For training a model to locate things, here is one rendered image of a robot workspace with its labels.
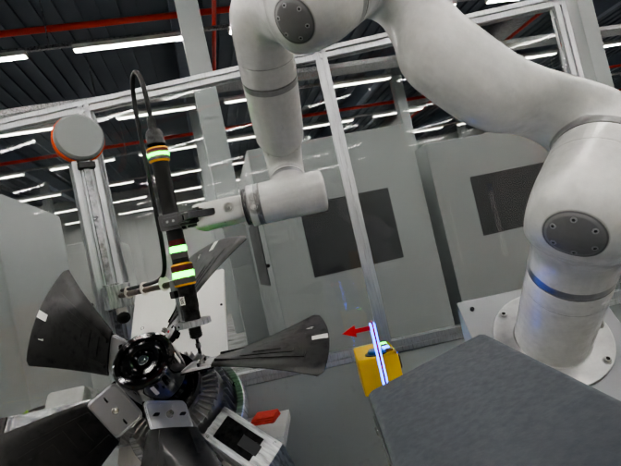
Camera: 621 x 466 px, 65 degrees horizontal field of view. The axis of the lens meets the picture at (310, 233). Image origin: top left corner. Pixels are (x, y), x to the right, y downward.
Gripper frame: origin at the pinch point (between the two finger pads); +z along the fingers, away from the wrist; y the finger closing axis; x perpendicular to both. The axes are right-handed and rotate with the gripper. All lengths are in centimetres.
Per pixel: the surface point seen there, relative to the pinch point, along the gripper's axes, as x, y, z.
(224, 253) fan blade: -7.9, 11.8, -6.7
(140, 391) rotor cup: -30.0, -8.5, 9.7
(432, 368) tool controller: -23, -60, -34
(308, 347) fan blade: -29.2, -4.7, -21.8
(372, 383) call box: -46, 21, -34
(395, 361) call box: -42, 21, -40
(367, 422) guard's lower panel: -72, 70, -32
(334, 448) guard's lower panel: -78, 70, -19
